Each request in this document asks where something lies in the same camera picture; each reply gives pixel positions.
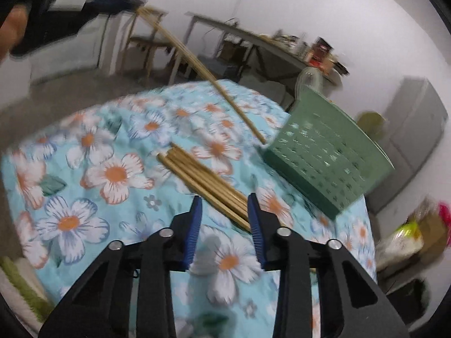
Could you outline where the silver refrigerator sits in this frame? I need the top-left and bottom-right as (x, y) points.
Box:
(366, 77), (450, 212)

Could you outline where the large cardboard box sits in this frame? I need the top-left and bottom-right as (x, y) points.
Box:
(416, 211), (446, 250)

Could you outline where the white plastic rice spoon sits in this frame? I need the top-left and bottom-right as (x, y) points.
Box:
(295, 66), (325, 97)

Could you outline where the floral blue blanket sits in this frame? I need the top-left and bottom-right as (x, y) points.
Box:
(0, 79), (377, 338)

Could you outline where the white and yellow rice bag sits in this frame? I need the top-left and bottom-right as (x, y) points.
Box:
(377, 218), (425, 264)

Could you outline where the pile of food packages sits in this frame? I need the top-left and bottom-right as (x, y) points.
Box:
(261, 33), (351, 76)

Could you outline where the person's left hand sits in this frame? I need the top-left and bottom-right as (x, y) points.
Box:
(0, 5), (28, 67)

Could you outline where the white and green fleece garment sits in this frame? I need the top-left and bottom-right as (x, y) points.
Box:
(0, 255), (53, 324)

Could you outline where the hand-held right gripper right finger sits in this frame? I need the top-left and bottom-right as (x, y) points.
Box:
(247, 192), (410, 338)

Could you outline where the wooden chair with dark seat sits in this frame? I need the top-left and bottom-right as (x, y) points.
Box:
(125, 7), (187, 85)

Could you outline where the long grey table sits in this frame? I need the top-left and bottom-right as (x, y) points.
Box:
(185, 11), (349, 85)

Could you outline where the pink plastic bag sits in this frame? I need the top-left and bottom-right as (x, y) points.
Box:
(437, 202), (451, 233)

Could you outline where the green perforated utensil holder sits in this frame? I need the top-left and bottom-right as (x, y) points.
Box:
(262, 86), (395, 217)

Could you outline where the pile of bamboo chopsticks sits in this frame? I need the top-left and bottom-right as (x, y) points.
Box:
(157, 144), (252, 231)

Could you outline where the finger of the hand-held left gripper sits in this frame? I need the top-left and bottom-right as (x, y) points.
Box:
(88, 0), (145, 15)

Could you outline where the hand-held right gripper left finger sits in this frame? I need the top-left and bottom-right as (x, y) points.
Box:
(38, 195), (204, 338)

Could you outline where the slender bamboo chopstick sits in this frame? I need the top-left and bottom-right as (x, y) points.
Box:
(137, 6), (267, 145)

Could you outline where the small brown cardboard box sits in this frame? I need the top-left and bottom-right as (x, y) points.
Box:
(220, 40), (247, 60)

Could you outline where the black trash bin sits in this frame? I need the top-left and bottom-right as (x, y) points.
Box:
(388, 278), (432, 324)

